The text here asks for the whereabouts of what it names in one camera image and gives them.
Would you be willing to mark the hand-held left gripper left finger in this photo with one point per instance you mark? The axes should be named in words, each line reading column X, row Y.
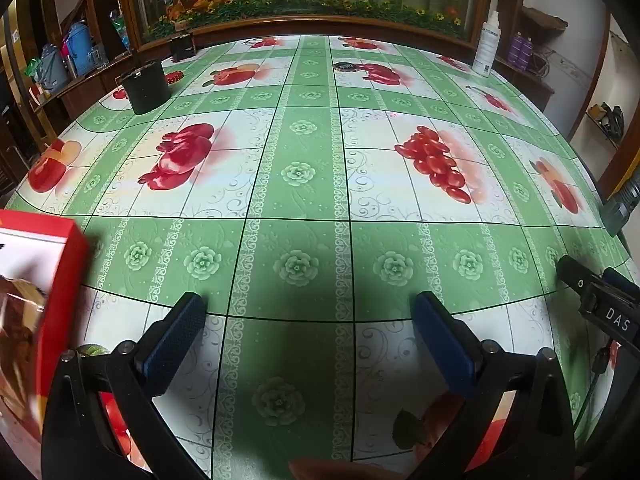
column 175, row 340

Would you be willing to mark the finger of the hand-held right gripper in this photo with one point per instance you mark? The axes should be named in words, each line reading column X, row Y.
column 575, row 275
column 614, row 277

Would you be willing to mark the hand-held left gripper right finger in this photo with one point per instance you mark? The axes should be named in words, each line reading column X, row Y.
column 440, row 345

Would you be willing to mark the green fruit-print tablecloth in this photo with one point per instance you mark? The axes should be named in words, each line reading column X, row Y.
column 300, row 260

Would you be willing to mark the pair of shoes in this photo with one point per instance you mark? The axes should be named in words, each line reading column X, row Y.
column 607, row 120

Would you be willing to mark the purple bottle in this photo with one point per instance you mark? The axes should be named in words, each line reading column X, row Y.
column 527, row 52
column 515, row 50

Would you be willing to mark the white spray bottle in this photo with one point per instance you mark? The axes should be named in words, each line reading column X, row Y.
column 487, row 45

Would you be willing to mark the black round container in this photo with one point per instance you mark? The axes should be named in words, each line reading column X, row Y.
column 147, row 90

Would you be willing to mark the small black box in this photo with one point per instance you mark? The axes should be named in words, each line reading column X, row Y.
column 182, row 47

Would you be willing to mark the glass mug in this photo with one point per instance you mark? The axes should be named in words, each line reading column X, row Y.
column 98, row 57

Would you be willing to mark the black bottle cap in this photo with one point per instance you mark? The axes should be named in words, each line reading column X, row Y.
column 346, row 66

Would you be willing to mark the grey bag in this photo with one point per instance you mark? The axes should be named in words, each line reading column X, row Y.
column 52, row 70

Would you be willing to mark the blue thermos jug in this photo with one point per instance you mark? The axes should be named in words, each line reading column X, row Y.
column 77, row 50

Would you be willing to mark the green plastic bottle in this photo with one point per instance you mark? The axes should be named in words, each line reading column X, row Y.
column 121, row 30

